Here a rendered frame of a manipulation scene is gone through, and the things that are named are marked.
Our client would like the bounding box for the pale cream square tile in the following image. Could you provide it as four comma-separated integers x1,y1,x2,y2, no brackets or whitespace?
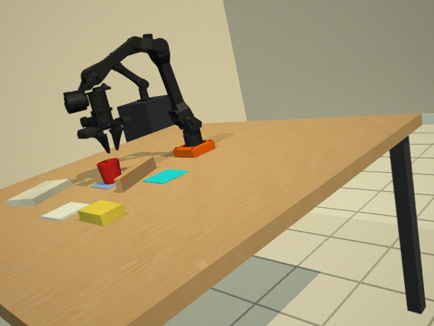
41,202,90,221

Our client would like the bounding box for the cream flat rectangular pad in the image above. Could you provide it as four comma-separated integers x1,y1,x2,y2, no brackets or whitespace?
6,179,73,207

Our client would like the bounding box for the yellow block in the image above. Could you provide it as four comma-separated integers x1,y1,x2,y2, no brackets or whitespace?
78,200,126,226

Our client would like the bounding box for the red cup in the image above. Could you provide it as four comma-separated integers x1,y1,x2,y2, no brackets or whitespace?
97,158,121,184

